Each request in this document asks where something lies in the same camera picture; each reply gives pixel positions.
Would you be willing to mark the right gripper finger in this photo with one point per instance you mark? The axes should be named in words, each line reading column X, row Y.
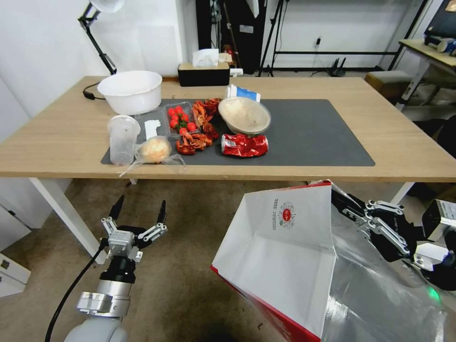
column 386, row 207
column 388, row 233

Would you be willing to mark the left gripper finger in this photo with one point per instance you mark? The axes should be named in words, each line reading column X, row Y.
column 162, row 213
column 115, row 210

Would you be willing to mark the red white food delivery bag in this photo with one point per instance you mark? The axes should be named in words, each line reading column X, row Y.
column 285, row 256

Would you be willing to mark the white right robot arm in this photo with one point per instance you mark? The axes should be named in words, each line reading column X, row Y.
column 433, row 258

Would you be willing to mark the bun in clear plastic bag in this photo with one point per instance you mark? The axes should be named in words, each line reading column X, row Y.
column 155, row 149

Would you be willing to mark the clear plastic cup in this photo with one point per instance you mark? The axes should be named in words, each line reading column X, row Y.
column 123, row 142

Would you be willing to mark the red crayfish shells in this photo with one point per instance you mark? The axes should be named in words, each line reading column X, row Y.
column 206, row 108
column 194, row 142
column 210, row 130

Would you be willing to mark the black chair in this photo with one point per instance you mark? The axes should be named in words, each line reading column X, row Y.
column 441, row 135

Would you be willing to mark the clear plastic lid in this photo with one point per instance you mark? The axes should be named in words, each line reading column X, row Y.
column 140, row 123

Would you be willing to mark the clear tray of cherry tomatoes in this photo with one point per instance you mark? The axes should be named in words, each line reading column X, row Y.
column 178, row 117

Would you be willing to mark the dark grey table mat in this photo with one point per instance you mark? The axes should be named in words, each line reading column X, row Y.
column 313, row 135

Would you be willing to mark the white cabinet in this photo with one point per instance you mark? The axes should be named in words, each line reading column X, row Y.
column 10, row 228

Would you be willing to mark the crushed red soda can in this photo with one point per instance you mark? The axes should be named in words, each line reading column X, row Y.
column 246, row 146

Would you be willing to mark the large white plastic bowl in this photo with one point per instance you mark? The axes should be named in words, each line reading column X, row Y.
column 130, row 96

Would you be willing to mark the wooden table with white legs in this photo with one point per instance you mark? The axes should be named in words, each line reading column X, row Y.
column 356, row 89

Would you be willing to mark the grey cushioned stool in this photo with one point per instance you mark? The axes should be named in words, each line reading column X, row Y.
column 388, row 80

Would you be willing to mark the beige paper bowl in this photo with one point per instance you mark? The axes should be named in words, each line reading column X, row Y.
column 244, row 114

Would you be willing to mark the black tissue box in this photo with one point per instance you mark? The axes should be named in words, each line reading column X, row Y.
column 203, row 76

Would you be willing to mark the black router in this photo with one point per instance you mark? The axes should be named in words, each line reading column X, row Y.
column 338, row 70

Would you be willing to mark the blue white carton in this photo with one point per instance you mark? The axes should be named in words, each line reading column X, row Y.
column 246, row 94

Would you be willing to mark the white power strip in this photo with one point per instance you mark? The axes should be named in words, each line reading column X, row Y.
column 236, row 72

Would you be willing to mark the white tissue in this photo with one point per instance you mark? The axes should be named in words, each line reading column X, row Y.
column 206, row 57

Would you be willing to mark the wooden side table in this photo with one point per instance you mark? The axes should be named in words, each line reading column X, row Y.
column 427, row 50

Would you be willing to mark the blue white object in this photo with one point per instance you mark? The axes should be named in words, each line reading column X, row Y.
column 440, row 43

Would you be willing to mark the black cabinet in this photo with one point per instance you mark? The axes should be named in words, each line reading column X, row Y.
column 246, row 50

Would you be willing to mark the black monitor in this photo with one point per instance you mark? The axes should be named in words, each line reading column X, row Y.
column 445, row 18

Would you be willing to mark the black tripod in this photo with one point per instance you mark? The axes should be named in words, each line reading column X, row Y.
column 270, row 39

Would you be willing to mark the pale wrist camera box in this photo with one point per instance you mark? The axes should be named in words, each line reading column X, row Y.
column 122, row 243

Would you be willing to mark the black wall plug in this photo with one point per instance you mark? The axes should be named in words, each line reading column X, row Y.
column 318, row 41

